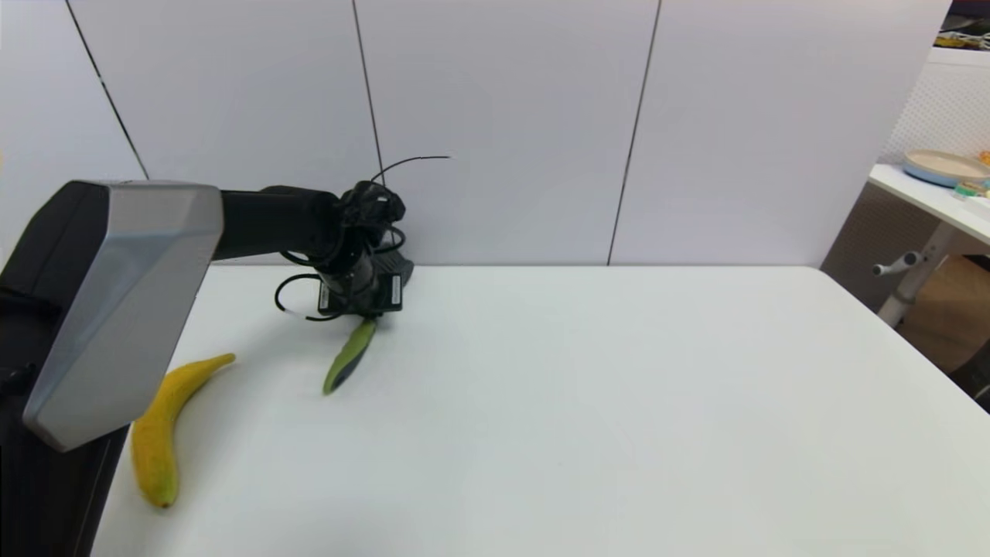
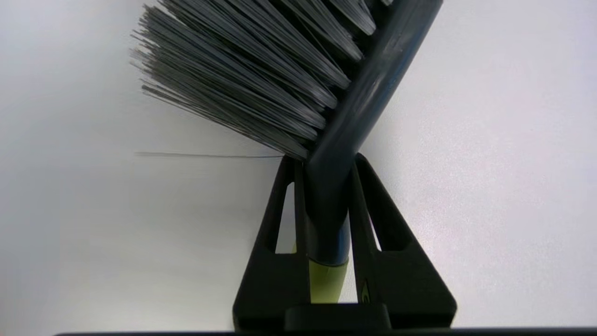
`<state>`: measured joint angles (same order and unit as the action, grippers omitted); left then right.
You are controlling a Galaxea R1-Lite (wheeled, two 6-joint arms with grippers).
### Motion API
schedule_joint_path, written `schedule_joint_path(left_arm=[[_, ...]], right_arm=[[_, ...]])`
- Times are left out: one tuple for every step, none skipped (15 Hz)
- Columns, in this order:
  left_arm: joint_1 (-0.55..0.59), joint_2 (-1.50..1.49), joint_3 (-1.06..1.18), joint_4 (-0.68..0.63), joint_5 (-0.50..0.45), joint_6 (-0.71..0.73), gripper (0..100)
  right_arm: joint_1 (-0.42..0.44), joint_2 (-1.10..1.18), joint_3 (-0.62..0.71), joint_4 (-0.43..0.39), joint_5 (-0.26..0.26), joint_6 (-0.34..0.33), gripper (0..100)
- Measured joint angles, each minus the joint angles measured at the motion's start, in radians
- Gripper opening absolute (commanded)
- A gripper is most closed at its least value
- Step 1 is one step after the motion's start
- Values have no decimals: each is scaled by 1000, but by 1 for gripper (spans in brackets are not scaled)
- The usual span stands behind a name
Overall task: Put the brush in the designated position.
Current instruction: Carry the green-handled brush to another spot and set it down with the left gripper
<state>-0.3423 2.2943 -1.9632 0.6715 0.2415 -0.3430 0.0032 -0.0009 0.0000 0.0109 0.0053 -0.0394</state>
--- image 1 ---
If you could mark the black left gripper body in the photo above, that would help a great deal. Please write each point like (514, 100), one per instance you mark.
(363, 292)

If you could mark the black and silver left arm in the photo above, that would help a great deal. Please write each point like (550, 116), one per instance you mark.
(124, 309)

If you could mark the yellow banana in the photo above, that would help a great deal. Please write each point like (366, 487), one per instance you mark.
(155, 449)

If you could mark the white side table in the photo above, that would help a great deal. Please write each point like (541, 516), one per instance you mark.
(940, 205)

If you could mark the brown cardboard box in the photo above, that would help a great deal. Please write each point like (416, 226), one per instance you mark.
(951, 309)

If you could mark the beige plate with blue rim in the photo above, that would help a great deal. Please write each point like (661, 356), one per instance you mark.
(940, 166)

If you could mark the white pegboard panel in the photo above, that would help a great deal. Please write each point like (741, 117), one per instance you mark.
(947, 100)

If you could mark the small green object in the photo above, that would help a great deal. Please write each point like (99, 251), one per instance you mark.
(971, 189)

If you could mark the black floor object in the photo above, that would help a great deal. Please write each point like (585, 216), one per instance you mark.
(976, 383)

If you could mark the dark cluttered shelf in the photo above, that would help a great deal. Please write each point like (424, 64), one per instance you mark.
(967, 23)

